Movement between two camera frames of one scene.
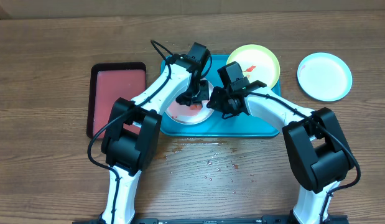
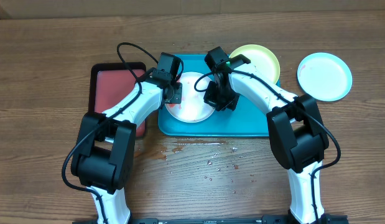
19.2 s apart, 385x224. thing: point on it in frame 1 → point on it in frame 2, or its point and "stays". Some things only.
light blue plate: (324, 76) stays
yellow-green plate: (257, 63) stays
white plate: (183, 114) stays
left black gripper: (204, 96) → (178, 87)
